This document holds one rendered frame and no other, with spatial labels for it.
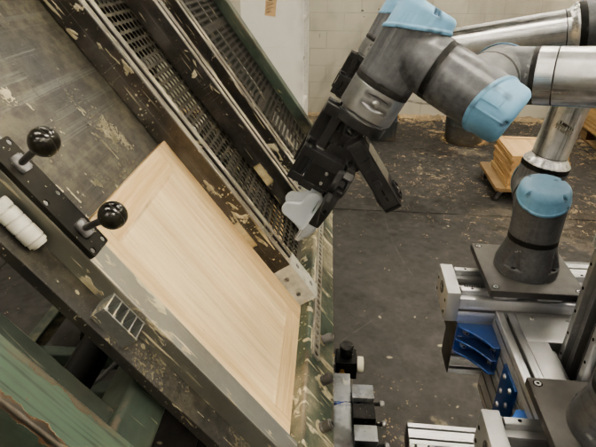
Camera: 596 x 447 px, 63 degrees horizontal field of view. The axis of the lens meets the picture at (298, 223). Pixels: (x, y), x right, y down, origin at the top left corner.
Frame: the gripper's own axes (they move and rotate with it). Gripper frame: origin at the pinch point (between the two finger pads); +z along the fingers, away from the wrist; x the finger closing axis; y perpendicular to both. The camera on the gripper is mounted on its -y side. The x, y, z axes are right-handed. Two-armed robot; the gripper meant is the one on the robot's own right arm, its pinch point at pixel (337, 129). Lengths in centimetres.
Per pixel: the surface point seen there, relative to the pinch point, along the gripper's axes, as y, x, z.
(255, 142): 18.7, -14.6, 20.7
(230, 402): 1, 75, 29
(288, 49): 36, -348, 54
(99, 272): 29, 76, 15
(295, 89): 13, -348, 84
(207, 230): 18.7, 38.4, 24.0
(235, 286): 7, 45, 30
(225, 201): 18.1, 26.5, 22.0
